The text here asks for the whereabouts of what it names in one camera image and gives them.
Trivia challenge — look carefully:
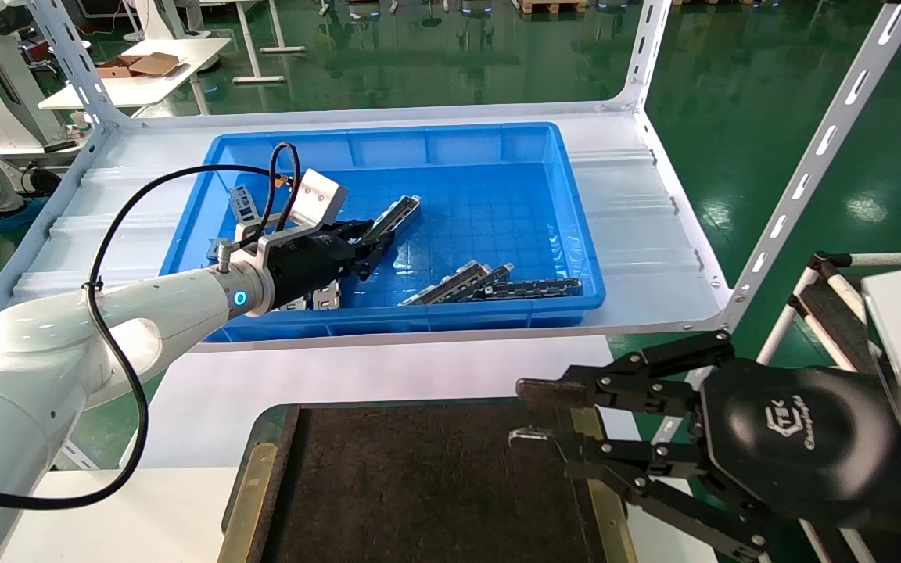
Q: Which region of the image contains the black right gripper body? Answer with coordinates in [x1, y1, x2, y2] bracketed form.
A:
[697, 359, 901, 531]

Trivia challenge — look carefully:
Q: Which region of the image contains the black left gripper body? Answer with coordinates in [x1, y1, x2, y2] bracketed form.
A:
[266, 231, 360, 310]

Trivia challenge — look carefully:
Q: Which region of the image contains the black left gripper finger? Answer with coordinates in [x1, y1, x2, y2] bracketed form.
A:
[352, 234, 397, 282]
[332, 218, 380, 246]

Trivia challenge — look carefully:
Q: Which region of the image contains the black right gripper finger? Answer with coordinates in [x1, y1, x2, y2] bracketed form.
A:
[508, 426, 774, 563]
[515, 329, 736, 418]

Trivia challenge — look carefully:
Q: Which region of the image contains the dark long metal part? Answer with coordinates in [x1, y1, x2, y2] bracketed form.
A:
[485, 278, 583, 302]

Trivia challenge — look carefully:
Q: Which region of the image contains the black felt-lined container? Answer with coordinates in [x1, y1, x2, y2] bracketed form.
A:
[217, 400, 641, 563]

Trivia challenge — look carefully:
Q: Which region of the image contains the blue plastic bin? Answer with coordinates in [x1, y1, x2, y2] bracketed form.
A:
[157, 122, 606, 343]

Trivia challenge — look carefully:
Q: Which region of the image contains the white background table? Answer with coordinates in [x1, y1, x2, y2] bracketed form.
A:
[38, 37, 233, 116]

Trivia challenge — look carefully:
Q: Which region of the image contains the open cardboard box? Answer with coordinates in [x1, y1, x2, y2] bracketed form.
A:
[96, 52, 187, 80]

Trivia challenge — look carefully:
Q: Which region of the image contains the white metal shelf rack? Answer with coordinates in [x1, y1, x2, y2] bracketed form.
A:
[0, 0, 901, 459]

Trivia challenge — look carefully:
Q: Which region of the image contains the wooden pallet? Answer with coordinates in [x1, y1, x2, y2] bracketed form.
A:
[516, 0, 589, 16]

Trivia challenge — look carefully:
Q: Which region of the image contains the silver camera mounting bracket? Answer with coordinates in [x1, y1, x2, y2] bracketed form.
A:
[216, 217, 318, 274]

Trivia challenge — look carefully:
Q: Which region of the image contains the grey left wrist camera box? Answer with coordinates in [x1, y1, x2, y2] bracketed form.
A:
[282, 168, 350, 229]

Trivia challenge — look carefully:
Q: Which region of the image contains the white tube trolley frame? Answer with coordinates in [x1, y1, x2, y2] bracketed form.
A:
[754, 251, 901, 563]

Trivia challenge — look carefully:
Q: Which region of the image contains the white table leg frame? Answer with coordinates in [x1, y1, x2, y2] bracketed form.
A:
[220, 0, 307, 86]

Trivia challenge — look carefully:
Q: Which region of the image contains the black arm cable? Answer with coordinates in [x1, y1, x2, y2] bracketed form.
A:
[0, 142, 303, 511]

